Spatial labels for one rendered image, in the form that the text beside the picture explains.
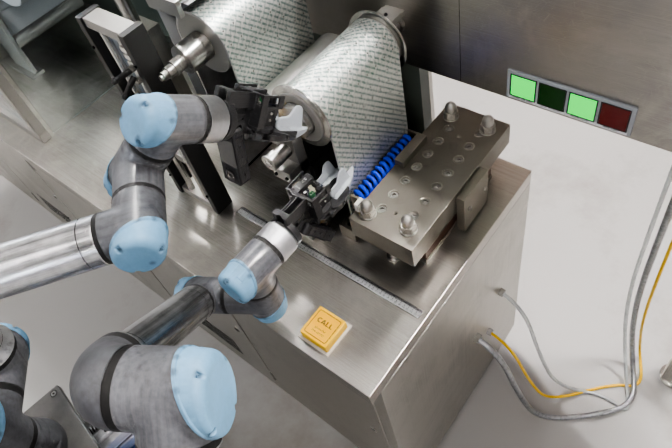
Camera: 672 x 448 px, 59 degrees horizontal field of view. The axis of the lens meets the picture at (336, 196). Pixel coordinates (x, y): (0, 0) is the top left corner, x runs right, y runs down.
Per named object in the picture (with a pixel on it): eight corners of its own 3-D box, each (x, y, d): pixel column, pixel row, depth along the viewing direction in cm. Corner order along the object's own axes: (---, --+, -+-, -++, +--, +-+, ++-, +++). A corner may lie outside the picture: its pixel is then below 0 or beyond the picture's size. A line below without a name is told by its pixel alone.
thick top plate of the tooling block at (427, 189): (352, 234, 129) (348, 217, 124) (449, 120, 146) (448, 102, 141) (414, 267, 121) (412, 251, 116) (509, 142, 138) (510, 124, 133)
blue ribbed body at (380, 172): (351, 200, 130) (349, 190, 127) (406, 138, 139) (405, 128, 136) (364, 207, 128) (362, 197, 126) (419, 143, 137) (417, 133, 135)
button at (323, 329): (301, 336, 124) (299, 330, 122) (322, 310, 127) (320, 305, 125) (327, 353, 120) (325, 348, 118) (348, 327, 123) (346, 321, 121)
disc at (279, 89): (284, 133, 124) (261, 77, 113) (285, 131, 124) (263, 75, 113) (337, 155, 116) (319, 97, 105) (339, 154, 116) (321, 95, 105)
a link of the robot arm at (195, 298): (32, 444, 79) (191, 314, 127) (105, 449, 77) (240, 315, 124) (20, 362, 78) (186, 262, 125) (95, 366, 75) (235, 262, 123)
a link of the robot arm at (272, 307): (242, 291, 127) (226, 264, 118) (293, 292, 124) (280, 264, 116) (234, 325, 122) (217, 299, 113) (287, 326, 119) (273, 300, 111)
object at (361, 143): (346, 197, 129) (330, 138, 115) (406, 130, 139) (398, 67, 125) (347, 198, 129) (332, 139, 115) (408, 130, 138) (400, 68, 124)
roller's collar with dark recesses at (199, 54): (178, 69, 122) (166, 43, 117) (198, 52, 125) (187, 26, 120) (198, 78, 119) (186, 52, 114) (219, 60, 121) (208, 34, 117)
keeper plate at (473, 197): (457, 228, 132) (456, 197, 124) (479, 198, 137) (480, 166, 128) (466, 232, 131) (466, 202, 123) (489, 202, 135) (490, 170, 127)
